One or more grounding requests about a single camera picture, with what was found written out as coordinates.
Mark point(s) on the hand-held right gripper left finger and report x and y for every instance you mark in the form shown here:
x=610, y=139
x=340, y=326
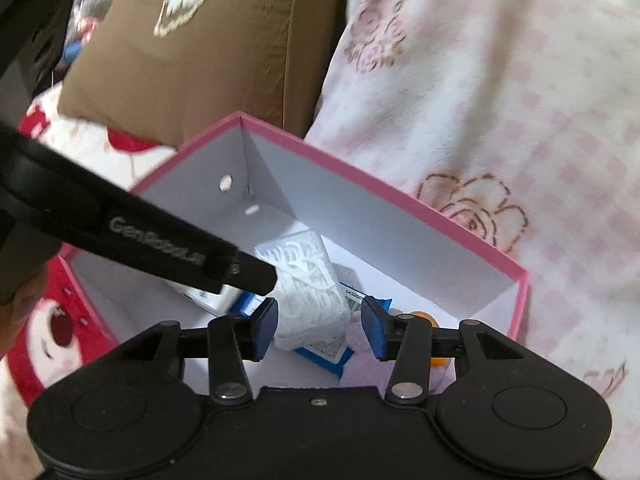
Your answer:
x=265, y=325

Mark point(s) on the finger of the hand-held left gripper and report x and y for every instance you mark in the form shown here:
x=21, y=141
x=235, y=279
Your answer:
x=255, y=275

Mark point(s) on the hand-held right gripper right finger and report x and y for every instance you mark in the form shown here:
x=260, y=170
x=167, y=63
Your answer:
x=375, y=327

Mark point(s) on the white wet wipes packet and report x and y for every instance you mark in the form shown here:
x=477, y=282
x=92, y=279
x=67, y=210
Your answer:
x=215, y=300

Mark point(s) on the blue wet wipes packet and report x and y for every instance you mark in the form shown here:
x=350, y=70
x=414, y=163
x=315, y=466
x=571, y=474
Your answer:
x=340, y=362

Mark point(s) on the orange round toy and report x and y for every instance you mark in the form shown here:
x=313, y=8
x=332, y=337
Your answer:
x=425, y=318

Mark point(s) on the white lace-patterned packet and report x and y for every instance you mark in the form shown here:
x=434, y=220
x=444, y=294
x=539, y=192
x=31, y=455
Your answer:
x=310, y=290

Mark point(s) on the pink cardboard box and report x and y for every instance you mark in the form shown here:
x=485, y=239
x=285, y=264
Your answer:
x=400, y=220

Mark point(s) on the person's left hand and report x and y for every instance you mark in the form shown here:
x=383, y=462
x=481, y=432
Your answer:
x=25, y=312

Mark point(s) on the brown pillow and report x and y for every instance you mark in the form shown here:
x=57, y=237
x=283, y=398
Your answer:
x=225, y=60

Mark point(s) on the grey plush toy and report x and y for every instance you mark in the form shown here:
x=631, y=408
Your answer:
x=97, y=0

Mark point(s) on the pink checked floral pillow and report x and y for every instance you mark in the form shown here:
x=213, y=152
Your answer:
x=500, y=85

